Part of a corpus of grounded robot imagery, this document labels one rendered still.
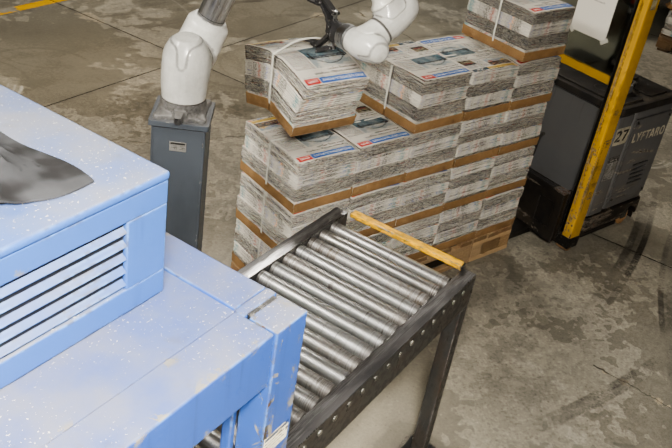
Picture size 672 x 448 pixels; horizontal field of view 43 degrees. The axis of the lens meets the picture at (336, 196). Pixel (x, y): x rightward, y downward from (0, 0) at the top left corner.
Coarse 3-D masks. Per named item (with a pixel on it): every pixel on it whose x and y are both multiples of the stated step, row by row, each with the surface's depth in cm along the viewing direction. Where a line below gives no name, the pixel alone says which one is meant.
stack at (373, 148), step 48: (288, 144) 323; (336, 144) 328; (384, 144) 337; (432, 144) 357; (480, 144) 378; (240, 192) 351; (288, 192) 322; (336, 192) 333; (384, 192) 351; (432, 192) 372; (480, 192) 398; (240, 240) 360; (384, 240) 368; (432, 240) 392
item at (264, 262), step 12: (324, 216) 287; (336, 216) 289; (312, 228) 280; (324, 228) 281; (288, 240) 272; (300, 240) 273; (276, 252) 265; (288, 252) 267; (252, 264) 258; (264, 264) 259; (252, 276) 253
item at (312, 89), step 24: (288, 72) 299; (312, 72) 298; (336, 72) 303; (360, 72) 308; (288, 96) 301; (312, 96) 296; (336, 96) 305; (360, 96) 313; (288, 120) 305; (312, 120) 307
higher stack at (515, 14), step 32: (480, 0) 379; (512, 0) 368; (544, 0) 375; (512, 32) 369; (544, 32) 369; (544, 64) 379; (512, 96) 377; (512, 128) 388; (512, 160) 401; (512, 192) 415; (480, 224) 411; (480, 256) 426
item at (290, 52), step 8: (280, 48) 309; (288, 48) 310; (296, 48) 311; (304, 48) 312; (312, 48) 313; (336, 48) 316; (280, 56) 302; (288, 56) 303; (296, 56) 304; (280, 64) 302; (272, 72) 307; (272, 80) 308; (272, 88) 309; (272, 96) 310
